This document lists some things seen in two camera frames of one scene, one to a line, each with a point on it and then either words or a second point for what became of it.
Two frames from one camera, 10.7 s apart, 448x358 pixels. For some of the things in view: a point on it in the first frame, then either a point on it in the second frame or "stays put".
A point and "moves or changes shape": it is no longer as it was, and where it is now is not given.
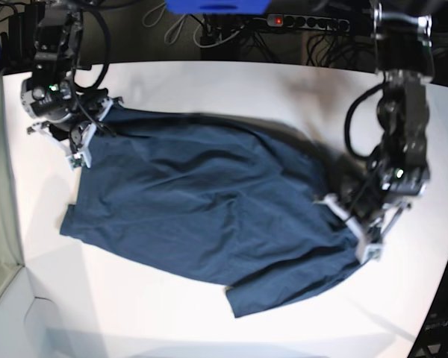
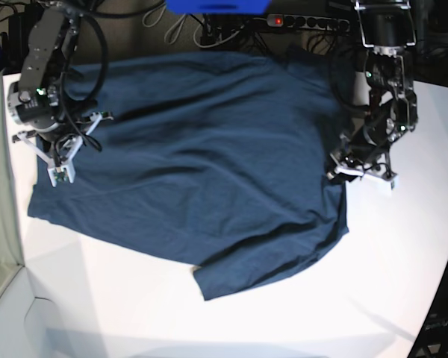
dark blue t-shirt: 215,203 moves or changes shape
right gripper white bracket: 369,247 to 375,181
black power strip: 323,23 stays put
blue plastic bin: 217,7 stays put
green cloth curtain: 3,254 stays put
